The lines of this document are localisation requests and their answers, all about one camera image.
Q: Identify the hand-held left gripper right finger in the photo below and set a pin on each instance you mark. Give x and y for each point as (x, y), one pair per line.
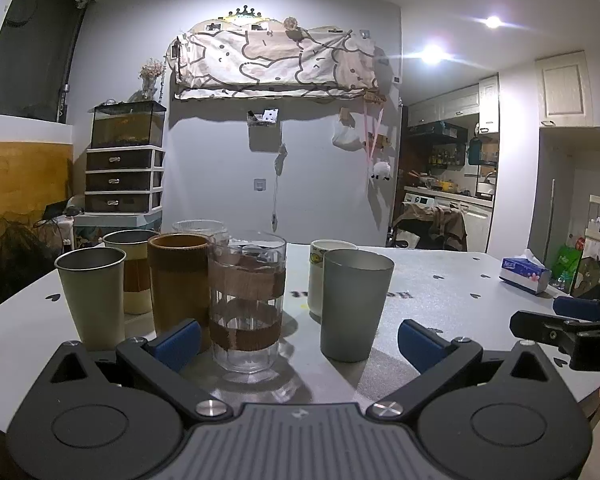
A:
(421, 343)

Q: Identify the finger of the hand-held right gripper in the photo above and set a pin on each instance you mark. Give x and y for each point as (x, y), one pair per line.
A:
(550, 331)
(577, 306)

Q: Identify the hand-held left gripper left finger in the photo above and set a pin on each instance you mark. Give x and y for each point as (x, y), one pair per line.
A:
(178, 343)

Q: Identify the brown bamboo cup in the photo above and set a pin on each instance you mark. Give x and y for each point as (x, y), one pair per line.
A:
(177, 285)

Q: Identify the cream and brown cup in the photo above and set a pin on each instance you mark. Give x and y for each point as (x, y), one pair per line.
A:
(136, 285)

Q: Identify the grey plastic cup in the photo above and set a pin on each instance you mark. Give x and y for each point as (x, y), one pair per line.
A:
(352, 310)

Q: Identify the glass cup with brown bands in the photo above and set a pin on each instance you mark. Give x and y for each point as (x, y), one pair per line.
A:
(245, 305)

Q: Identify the cream metal cup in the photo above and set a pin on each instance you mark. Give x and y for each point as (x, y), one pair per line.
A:
(91, 300)

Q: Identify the clear plastic cup behind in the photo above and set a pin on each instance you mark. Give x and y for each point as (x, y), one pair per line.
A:
(200, 227)

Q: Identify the green bag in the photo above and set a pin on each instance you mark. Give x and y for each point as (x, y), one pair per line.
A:
(567, 260)

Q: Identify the blue tissue box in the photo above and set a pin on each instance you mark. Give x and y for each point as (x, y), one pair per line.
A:
(522, 272)

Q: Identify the chair with brown cloth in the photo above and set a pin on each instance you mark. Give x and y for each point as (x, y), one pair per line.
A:
(437, 225)

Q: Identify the white mug with yellow print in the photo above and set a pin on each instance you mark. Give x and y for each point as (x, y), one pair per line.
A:
(316, 280)

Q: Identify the white plastic drawer unit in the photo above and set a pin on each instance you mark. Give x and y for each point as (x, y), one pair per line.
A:
(122, 180)

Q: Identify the white plush toy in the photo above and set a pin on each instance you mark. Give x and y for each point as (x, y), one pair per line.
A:
(380, 170)

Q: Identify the dark houseplant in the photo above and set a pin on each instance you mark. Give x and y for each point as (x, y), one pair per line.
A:
(22, 255)

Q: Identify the white plastic bag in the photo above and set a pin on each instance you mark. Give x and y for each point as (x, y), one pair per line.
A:
(347, 137)

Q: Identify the glass fish tank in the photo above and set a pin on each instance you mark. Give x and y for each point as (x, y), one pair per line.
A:
(127, 127)

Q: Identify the white kitchen cabinets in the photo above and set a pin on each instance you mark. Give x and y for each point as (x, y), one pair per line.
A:
(452, 105)

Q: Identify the dried flower bouquet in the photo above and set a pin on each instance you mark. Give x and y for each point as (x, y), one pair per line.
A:
(152, 72)

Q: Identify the ceiling light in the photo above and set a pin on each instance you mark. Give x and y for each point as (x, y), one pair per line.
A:
(492, 21)
(432, 53)

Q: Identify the printed blanket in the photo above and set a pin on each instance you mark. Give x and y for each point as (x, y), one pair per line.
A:
(270, 60)

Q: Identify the dark window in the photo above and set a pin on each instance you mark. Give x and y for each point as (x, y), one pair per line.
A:
(35, 45)

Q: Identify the gold crown decoration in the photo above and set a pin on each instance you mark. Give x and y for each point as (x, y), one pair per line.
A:
(241, 14)

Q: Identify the wall socket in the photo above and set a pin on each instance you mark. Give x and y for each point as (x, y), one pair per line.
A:
(260, 185)

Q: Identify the white wall cabinet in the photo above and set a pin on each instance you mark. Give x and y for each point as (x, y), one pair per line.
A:
(564, 90)

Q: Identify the wall-mounted holder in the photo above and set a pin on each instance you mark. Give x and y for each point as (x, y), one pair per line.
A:
(263, 117)

